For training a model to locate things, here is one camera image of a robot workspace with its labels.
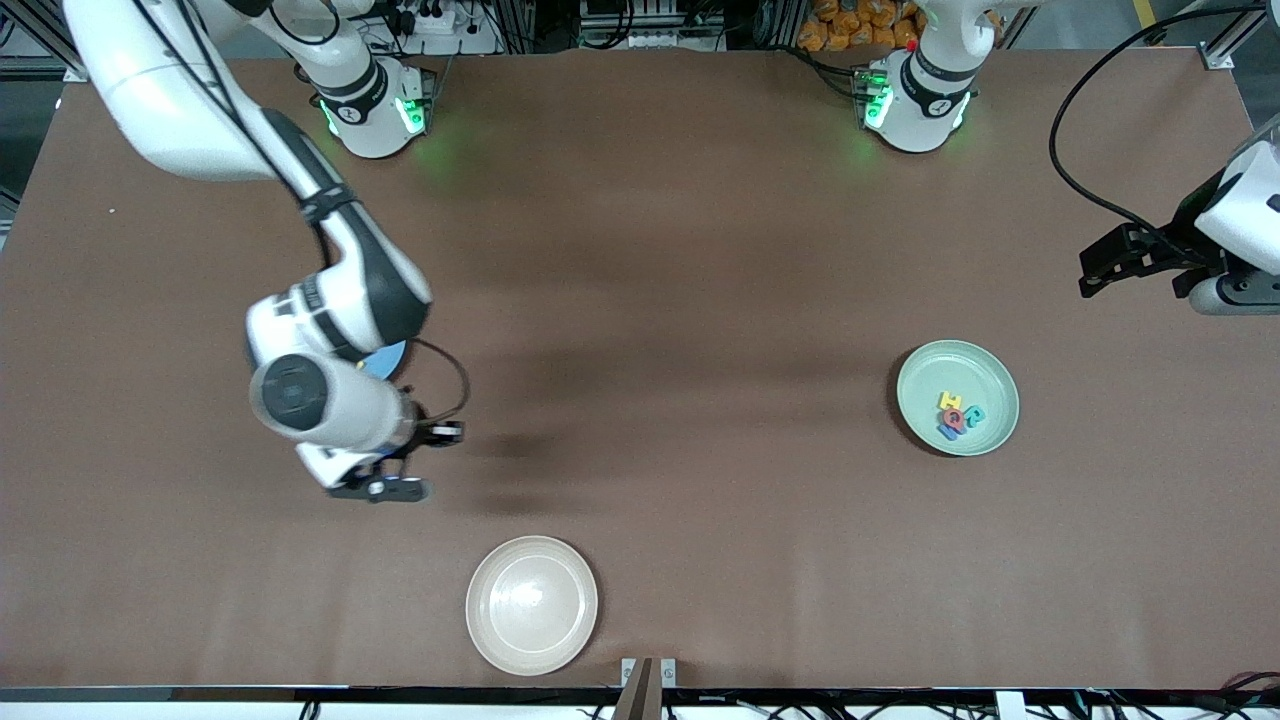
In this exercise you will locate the orange objects pile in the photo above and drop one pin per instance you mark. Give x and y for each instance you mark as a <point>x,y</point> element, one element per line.
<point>830,30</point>

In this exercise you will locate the pale green round plate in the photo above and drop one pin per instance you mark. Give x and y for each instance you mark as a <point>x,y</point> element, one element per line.
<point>925,385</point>

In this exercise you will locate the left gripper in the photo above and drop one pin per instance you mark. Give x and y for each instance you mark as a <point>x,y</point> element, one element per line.
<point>1183,246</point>

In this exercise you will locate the aluminium frame profile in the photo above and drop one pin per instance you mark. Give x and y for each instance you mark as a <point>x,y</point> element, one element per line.
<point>1218,55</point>
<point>75,62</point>

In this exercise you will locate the teal foam letter R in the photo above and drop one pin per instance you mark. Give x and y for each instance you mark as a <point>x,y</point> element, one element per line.
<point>974,416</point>

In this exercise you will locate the beige round plate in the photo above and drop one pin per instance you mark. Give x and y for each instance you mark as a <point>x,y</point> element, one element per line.
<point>531,605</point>

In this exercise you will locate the grey electronics rack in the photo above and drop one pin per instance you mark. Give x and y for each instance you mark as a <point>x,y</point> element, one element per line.
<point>650,25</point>

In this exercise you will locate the yellow strip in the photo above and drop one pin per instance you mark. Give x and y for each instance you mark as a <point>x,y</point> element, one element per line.
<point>1146,12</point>

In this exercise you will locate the white label tag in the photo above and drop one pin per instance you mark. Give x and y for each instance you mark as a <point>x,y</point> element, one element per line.
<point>1010,706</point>

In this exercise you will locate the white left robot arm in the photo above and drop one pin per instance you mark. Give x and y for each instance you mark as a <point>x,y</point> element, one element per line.
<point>925,90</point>

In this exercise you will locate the white power strip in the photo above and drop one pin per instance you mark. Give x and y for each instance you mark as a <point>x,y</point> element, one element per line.
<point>440,22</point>

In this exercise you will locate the yellow foam letter H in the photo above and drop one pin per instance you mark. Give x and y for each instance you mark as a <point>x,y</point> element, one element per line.
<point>948,401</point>

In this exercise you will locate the blue round plate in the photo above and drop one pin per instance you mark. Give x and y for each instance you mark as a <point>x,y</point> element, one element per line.
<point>388,358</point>

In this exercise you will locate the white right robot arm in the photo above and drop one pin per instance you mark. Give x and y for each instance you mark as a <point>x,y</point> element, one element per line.
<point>200,110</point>

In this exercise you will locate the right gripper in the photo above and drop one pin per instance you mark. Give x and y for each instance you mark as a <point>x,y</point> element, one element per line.
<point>427,431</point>

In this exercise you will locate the blue capital letter W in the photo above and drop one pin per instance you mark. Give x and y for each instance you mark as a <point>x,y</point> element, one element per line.
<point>948,433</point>

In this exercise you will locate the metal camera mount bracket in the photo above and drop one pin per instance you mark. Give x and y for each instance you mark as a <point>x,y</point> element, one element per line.
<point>648,690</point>

